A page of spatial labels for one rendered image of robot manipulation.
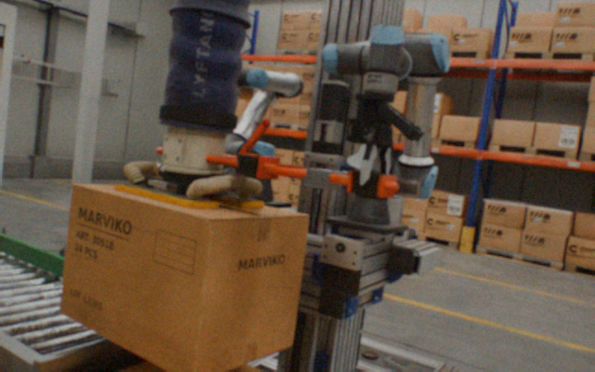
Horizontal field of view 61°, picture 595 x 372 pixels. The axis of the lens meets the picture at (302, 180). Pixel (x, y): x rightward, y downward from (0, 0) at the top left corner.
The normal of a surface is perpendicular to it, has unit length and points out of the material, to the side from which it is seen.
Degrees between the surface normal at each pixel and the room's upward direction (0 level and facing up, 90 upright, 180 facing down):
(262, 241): 90
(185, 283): 89
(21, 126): 88
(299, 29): 91
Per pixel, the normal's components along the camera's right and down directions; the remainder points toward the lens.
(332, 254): -0.51, -0.01
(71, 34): 0.85, 0.14
